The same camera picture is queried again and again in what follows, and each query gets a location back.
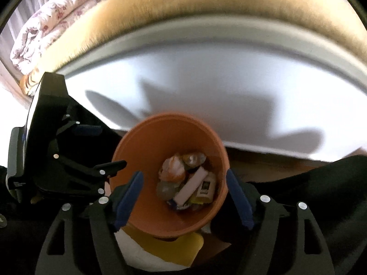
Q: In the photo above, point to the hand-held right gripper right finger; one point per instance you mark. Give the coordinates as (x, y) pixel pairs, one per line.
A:
(239, 200)

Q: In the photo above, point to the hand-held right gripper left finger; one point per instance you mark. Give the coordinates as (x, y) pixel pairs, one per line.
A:
(129, 197)

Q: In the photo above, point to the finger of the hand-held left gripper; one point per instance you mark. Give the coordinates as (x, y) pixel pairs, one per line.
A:
(86, 130)
(111, 166)

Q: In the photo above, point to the orange plastic bin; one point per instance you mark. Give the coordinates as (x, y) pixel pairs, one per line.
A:
(149, 149)

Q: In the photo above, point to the small white carton dark label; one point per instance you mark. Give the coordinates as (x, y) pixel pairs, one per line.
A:
(207, 187)

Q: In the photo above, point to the blue white wrapper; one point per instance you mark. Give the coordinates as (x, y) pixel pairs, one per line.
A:
(177, 204)

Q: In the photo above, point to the white rectangular box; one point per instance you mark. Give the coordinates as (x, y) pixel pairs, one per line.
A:
(190, 184)

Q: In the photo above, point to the brown grey crumpled wrapper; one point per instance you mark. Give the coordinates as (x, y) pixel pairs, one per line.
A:
(195, 159)

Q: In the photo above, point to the yellow white soft object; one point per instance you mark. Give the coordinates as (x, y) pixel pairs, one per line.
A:
(172, 249)

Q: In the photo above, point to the person's black clothing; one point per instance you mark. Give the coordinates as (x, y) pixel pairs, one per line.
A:
(315, 183)

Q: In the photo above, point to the folded floral quilt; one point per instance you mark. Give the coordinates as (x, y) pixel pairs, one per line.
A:
(57, 17)

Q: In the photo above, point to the pale pink curtain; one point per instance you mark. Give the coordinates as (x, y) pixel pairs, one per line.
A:
(20, 17)

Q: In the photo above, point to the fluffy floral blanket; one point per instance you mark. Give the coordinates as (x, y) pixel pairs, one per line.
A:
(200, 0)

